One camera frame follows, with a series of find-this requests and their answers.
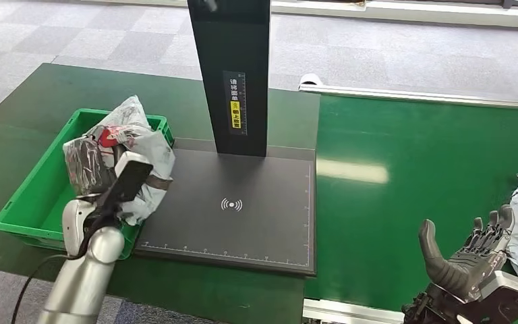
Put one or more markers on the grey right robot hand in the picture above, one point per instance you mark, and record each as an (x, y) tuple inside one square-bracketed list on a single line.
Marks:
[(460, 273)]

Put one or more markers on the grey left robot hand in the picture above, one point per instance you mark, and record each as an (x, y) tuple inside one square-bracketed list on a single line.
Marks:
[(84, 165)]

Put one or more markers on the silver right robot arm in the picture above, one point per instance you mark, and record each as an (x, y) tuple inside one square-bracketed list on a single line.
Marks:
[(429, 308)]

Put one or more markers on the green conveyor belt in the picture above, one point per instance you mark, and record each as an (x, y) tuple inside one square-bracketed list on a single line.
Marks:
[(420, 147)]

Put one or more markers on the black inbound scanner machine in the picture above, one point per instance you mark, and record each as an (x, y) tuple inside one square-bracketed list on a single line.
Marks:
[(250, 223)]

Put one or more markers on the green plastic crate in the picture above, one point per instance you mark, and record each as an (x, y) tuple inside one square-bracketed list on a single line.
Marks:
[(40, 210)]

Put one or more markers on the black yellow label sticker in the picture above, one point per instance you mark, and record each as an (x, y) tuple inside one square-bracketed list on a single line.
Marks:
[(236, 103)]

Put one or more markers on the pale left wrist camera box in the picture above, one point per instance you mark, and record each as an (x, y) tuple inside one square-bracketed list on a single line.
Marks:
[(127, 181)]

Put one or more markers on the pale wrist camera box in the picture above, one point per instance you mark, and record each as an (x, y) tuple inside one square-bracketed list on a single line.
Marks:
[(127, 181), (509, 299)]

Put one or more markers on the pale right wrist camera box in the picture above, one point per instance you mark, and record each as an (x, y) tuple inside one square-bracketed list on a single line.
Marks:
[(509, 299)]

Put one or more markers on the long aluminium conveyor side rail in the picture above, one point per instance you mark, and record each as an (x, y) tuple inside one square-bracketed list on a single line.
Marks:
[(420, 95)]

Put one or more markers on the white wall ledge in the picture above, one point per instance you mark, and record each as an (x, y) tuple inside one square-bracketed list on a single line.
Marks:
[(420, 11)]

